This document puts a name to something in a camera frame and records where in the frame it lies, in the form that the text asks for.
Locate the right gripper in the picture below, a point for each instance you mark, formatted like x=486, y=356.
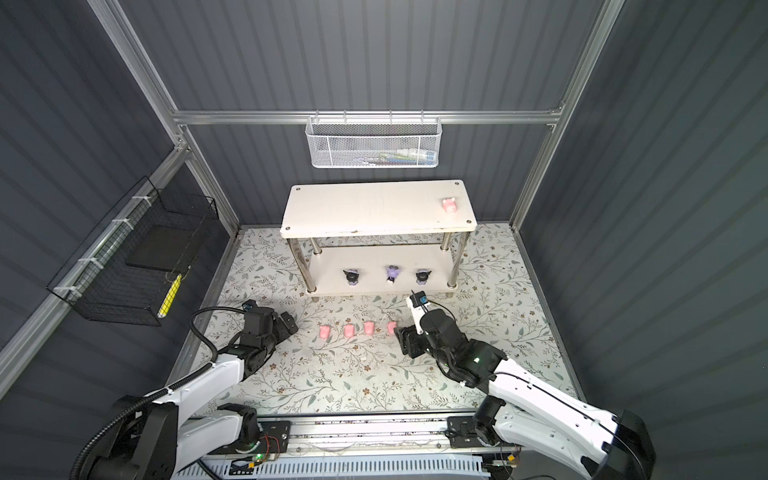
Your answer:
x=407, y=336

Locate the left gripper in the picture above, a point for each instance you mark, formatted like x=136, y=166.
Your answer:
x=279, y=327

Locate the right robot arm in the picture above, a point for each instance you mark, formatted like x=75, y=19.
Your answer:
x=521, y=409

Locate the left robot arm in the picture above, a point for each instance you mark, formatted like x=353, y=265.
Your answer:
x=180, y=408

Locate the white two-tier shelf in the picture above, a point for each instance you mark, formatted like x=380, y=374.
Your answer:
x=368, y=226

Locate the yellow marker pen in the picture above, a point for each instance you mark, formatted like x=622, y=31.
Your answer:
x=169, y=297

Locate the markers in white basket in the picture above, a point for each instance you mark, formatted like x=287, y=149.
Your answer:
x=412, y=157

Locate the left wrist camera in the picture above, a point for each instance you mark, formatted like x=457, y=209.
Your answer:
x=249, y=305

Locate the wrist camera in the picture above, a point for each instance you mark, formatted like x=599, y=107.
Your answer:
x=249, y=305
x=418, y=305

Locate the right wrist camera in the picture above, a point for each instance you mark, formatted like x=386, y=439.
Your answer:
x=418, y=305

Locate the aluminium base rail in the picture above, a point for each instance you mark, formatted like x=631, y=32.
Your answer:
x=376, y=434

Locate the black wire basket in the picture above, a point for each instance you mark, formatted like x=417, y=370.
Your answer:
x=125, y=274

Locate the white wire basket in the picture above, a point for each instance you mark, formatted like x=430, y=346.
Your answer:
x=337, y=145

